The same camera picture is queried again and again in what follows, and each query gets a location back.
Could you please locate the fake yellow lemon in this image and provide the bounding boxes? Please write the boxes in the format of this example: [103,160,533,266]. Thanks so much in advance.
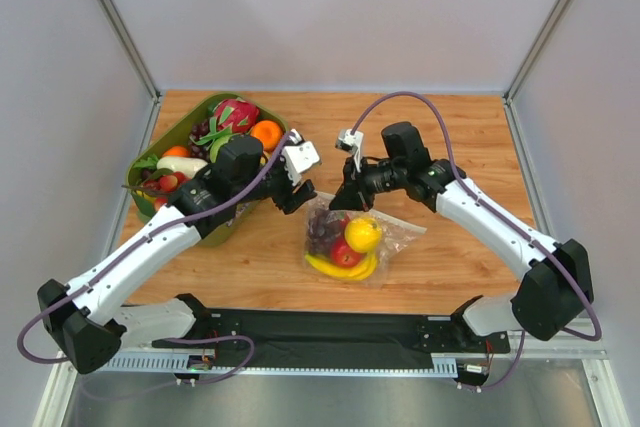
[344,217,383,253]

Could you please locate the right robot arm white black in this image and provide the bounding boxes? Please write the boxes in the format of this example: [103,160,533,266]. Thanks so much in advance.
[330,122,594,341]

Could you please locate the fake red cherry bunch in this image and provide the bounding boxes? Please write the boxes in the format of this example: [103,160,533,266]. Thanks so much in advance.
[141,172,189,210]

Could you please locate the fake orange persimmon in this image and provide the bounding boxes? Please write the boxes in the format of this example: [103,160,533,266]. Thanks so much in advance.
[250,120,284,152]

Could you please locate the fake small orange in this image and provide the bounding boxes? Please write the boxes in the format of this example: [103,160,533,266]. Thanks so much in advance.
[162,145,190,158]

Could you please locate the black base mat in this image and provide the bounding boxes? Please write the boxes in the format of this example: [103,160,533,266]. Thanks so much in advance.
[149,305,512,369]

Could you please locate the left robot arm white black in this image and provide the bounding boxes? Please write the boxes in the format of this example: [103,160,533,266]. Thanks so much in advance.
[37,131,321,374]

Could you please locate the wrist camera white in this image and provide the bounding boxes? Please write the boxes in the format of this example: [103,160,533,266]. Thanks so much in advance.
[281,141,321,187]
[335,129,364,171]

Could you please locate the fake yellow banana bunch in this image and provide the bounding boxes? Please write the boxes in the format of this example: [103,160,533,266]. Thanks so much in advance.
[304,253,378,281]

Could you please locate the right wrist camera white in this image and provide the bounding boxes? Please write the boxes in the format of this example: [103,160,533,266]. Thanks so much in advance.
[335,129,364,171]

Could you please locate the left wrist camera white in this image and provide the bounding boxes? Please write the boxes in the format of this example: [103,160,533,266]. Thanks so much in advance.
[281,141,321,187]

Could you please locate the fake purple grapes in bag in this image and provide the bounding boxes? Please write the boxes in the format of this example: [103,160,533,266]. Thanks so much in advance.
[306,208,349,257]

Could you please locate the fake white radish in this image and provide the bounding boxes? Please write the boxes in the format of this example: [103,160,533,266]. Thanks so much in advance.
[156,156,208,178]

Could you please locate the olive green plastic bin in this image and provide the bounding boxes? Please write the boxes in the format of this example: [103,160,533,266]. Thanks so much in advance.
[126,92,289,247]

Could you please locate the clear zip top bag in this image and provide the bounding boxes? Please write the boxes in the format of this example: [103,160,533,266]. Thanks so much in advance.
[303,193,426,285]

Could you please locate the fake pink dragon fruit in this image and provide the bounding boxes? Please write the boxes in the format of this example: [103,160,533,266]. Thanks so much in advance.
[210,97,260,134]

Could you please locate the fake dark grapes in bin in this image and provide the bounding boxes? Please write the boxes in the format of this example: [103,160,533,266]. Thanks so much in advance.
[187,118,212,160]

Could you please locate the fake green cabbage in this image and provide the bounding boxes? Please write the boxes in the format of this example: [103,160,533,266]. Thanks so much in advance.
[209,134,235,162]

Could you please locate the fake red apple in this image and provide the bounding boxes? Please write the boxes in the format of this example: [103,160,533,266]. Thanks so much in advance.
[330,238,364,269]

